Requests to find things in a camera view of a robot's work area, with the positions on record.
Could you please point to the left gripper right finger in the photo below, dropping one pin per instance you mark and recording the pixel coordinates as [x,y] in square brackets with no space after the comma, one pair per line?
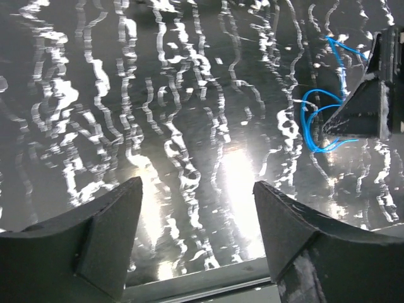
[315,258]

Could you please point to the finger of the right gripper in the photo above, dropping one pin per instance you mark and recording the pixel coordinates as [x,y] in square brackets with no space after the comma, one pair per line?
[373,108]

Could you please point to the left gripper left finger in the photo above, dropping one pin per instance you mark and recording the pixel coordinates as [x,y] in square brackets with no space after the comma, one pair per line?
[82,255]

